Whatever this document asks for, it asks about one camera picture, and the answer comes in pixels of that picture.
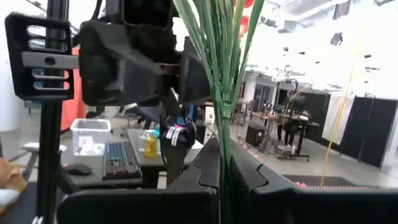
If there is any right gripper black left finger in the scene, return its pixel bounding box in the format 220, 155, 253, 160
57, 138, 221, 224

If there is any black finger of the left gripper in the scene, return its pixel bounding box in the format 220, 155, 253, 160
4, 12, 75, 101
178, 35, 214, 105

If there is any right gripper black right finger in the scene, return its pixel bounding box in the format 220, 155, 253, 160
230, 139, 398, 224

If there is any red artificial flower bunch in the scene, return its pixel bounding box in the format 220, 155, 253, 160
172, 0, 267, 224

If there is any dark striped-edge floor mat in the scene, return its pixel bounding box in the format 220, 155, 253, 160
281, 174, 383, 190

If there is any backlit computer keyboard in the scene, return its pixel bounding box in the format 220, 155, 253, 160
101, 140, 143, 181

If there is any grey desk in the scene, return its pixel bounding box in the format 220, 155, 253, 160
60, 128, 206, 190

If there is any yellow plastic bottle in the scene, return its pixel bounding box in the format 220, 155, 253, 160
144, 132, 159, 159

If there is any orange fabric panel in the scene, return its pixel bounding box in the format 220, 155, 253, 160
60, 46, 87, 131

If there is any clear plastic cup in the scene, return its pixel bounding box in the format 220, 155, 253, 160
137, 129, 149, 153

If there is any black computer mouse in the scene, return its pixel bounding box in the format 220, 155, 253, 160
63, 163, 93, 177

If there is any clear plastic storage bin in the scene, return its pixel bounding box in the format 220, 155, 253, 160
70, 118, 112, 157

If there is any black box speaker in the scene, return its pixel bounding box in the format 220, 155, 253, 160
244, 123, 267, 147

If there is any black work desk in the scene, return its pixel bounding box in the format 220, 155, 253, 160
248, 110, 321, 162

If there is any white hanging sheet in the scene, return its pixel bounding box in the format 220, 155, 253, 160
322, 92, 355, 146

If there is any black partition panel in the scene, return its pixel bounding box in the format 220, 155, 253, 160
298, 91, 332, 147
341, 96, 398, 170

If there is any black aluminium table frame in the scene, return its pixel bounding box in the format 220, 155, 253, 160
35, 0, 68, 224

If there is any yellow hanging power cable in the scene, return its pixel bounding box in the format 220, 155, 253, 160
320, 27, 363, 187

